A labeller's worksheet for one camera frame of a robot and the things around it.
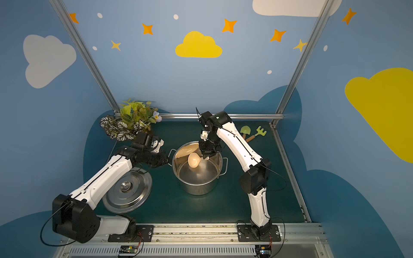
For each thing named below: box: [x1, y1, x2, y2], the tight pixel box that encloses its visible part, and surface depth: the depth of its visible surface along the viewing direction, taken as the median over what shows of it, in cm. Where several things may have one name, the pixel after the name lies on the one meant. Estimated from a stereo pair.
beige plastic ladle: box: [187, 152, 210, 169], surface depth 98 cm
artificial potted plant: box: [100, 98, 163, 142], surface depth 95 cm
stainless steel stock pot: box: [167, 140, 229, 196], surface depth 90 cm
